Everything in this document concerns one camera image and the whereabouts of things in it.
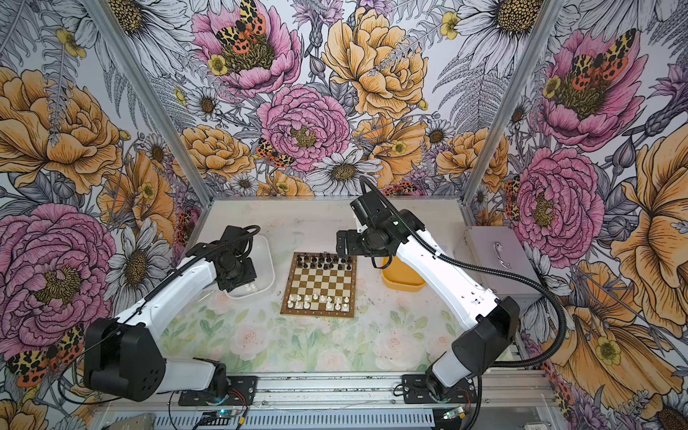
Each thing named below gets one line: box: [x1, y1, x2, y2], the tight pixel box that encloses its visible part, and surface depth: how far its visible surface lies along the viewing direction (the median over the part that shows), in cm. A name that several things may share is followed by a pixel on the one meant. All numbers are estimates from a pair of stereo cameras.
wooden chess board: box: [280, 251, 358, 319], surface depth 96 cm
